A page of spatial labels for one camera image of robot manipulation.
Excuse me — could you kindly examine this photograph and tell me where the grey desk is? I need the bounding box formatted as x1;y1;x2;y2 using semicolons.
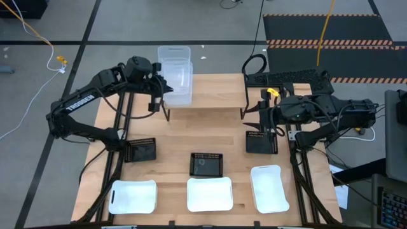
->
370;173;407;229

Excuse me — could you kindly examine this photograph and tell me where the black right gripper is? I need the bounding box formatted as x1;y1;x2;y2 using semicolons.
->
243;90;289;141

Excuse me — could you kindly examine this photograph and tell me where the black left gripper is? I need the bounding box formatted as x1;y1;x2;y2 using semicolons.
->
146;62;174;113

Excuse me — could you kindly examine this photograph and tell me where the white lid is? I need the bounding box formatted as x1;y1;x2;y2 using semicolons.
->
107;179;159;216

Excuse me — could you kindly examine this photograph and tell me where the thick black coiled cable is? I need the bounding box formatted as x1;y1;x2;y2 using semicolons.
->
240;0;268;79

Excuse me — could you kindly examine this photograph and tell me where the black computer keyboard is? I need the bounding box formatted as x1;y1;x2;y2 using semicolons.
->
376;187;407;229

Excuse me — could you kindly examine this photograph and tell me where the black perforated computer case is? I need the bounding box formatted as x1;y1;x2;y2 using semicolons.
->
246;68;335;96

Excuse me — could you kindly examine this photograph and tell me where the yellow floor cable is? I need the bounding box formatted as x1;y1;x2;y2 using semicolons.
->
0;0;69;66
316;0;336;67

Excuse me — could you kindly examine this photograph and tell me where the white paper sheet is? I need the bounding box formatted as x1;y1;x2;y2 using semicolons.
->
329;163;350;211

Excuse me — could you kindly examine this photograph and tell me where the black hazard-striped ramp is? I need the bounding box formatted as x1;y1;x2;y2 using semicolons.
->
263;13;407;85

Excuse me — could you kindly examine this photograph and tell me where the white floor cable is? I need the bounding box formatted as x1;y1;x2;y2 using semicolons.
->
0;0;67;141

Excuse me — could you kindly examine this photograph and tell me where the black device on cabinet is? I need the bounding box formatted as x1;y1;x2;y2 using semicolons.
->
396;90;407;125

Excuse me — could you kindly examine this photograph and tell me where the grey cabinet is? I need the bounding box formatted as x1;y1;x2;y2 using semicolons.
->
384;89;407;184

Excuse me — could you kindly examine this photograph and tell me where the white looped cable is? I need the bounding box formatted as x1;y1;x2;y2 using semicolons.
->
338;126;376;142

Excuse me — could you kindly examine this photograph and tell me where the black aluminium rig frame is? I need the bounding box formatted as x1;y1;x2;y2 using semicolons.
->
76;71;343;228

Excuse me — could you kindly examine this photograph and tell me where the black box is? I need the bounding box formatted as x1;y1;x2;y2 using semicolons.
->
0;0;48;19

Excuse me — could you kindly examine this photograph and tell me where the black beam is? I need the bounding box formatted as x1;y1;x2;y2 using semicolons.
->
330;157;387;187

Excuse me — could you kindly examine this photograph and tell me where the wooden shelf with black legs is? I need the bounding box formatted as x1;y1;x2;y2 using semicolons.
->
161;73;250;121

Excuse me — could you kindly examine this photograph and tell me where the black slotted plastic basket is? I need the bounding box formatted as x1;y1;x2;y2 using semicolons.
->
245;130;279;155
190;152;224;178
123;137;157;163

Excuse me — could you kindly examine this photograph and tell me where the black arm base cable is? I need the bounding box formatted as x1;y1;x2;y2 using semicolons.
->
78;148;109;186

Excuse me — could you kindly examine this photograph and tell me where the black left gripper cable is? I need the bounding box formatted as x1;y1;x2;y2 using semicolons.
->
94;85;165;121

